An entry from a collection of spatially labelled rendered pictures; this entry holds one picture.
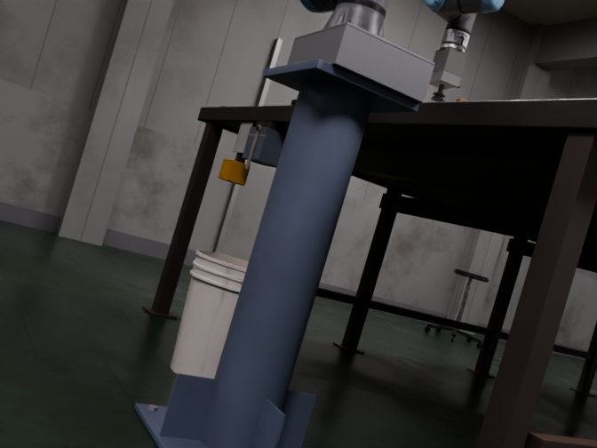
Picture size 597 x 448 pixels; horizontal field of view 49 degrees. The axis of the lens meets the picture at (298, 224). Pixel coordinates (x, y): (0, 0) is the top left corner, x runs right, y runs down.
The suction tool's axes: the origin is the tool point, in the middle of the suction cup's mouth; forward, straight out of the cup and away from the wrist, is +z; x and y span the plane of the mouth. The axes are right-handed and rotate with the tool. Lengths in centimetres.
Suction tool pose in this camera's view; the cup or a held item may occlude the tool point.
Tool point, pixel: (437, 100)
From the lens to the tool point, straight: 205.4
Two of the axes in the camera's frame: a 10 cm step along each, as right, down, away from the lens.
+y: -3.2, -0.9, 9.4
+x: -9.0, -2.7, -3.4
